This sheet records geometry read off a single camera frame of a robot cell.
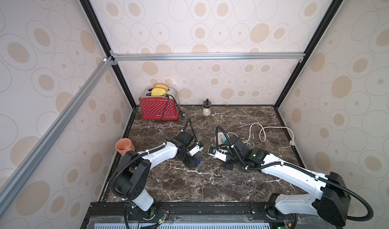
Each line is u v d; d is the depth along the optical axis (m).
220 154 0.67
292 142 1.00
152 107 1.03
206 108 1.10
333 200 0.39
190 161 0.77
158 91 1.03
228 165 0.69
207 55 0.89
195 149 0.80
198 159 0.92
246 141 1.00
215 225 0.71
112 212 0.76
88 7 0.71
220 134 1.00
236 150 0.58
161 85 1.06
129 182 0.44
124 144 0.87
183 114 1.13
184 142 0.71
